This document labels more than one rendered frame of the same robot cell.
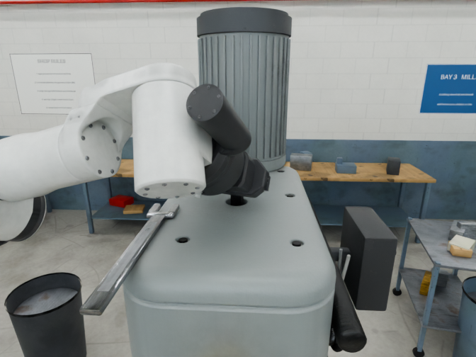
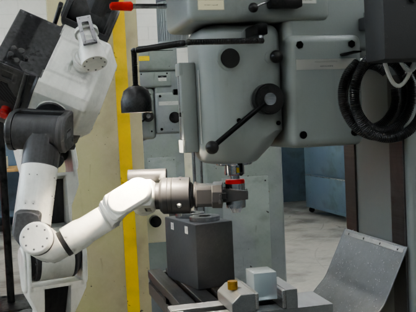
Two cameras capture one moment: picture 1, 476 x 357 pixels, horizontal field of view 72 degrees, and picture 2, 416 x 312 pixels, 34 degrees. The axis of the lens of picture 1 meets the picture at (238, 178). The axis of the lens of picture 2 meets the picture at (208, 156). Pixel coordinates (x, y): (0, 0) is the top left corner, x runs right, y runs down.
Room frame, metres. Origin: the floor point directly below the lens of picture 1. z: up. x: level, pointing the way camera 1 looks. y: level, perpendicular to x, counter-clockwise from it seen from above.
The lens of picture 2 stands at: (-0.09, -1.54, 1.41)
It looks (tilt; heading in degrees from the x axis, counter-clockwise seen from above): 3 degrees down; 71
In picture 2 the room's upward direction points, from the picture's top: 3 degrees counter-clockwise
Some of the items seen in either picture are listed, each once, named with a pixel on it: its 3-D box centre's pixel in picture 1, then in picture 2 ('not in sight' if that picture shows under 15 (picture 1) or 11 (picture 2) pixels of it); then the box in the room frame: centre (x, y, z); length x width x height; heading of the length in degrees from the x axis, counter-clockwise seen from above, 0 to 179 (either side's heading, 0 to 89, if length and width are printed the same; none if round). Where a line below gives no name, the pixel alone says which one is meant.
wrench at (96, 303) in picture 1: (139, 244); not in sight; (0.36, 0.12, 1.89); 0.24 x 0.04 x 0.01; 176
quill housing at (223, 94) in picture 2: not in sight; (233, 95); (0.51, 0.00, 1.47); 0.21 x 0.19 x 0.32; 86
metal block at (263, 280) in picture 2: not in sight; (261, 283); (0.50, -0.16, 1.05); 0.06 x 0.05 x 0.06; 84
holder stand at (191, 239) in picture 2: not in sight; (198, 247); (0.53, 0.40, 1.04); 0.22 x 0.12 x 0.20; 98
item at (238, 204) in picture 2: not in sight; (235, 195); (0.51, 0.00, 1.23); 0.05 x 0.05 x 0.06
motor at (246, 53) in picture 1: (244, 93); not in sight; (0.76, -0.01, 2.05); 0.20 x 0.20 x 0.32
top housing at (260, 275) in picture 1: (236, 239); not in sight; (0.52, 0.00, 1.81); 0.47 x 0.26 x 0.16; 176
